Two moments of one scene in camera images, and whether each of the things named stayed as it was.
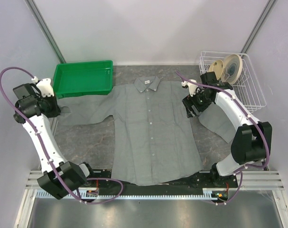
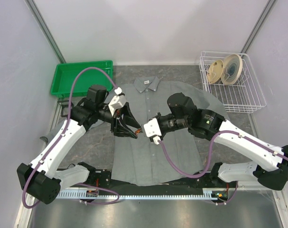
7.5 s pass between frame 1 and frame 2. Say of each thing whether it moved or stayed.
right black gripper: moved
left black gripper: moved
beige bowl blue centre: stayed
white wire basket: stayed
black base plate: stayed
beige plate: stayed
